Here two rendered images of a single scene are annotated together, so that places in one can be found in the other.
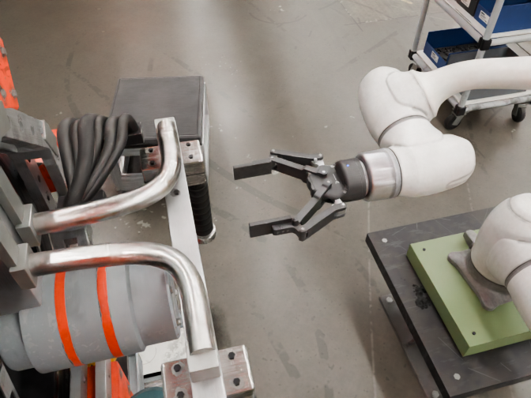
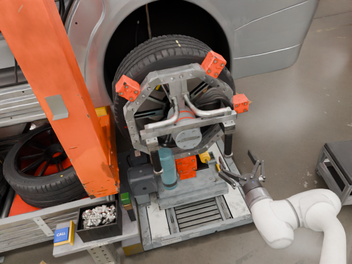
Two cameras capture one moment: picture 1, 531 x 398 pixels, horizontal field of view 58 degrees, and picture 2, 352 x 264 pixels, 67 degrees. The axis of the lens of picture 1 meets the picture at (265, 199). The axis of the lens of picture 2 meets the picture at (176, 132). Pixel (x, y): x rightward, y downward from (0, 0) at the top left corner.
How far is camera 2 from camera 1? 0.92 m
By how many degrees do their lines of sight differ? 64
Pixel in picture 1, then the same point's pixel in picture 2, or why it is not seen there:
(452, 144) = (276, 223)
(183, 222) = (190, 121)
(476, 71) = (328, 228)
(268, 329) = (259, 249)
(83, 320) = not seen: hidden behind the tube
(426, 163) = (260, 212)
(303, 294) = not seen: outside the picture
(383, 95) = (305, 193)
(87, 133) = (210, 91)
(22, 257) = (172, 95)
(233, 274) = not seen: hidden behind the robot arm
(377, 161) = (256, 191)
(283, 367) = (239, 257)
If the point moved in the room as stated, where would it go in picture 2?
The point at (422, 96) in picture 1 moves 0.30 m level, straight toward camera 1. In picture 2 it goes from (306, 208) to (217, 185)
